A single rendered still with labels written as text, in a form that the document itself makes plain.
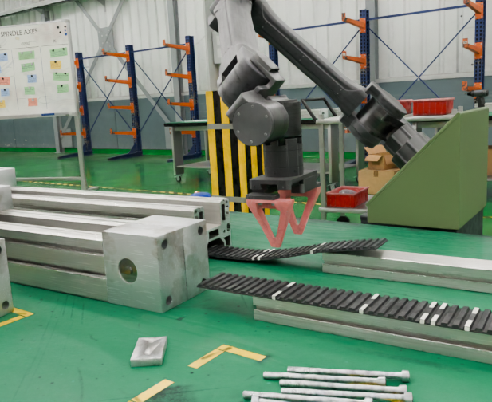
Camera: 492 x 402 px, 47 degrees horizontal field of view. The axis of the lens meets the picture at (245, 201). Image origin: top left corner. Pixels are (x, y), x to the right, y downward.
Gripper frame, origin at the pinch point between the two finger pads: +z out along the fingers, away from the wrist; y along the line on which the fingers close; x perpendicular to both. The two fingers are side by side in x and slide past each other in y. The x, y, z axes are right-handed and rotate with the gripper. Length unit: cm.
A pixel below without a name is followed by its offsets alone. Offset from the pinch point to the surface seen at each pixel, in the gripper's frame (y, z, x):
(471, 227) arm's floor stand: -45.0, 8.6, 19.6
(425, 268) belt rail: 2.6, 2.3, 20.6
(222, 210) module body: -4.4, -2.1, -14.0
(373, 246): 2.6, -0.1, 13.9
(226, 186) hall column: -277, 46, -184
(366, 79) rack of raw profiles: -742, -29, -221
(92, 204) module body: 3.3, -3.8, -35.7
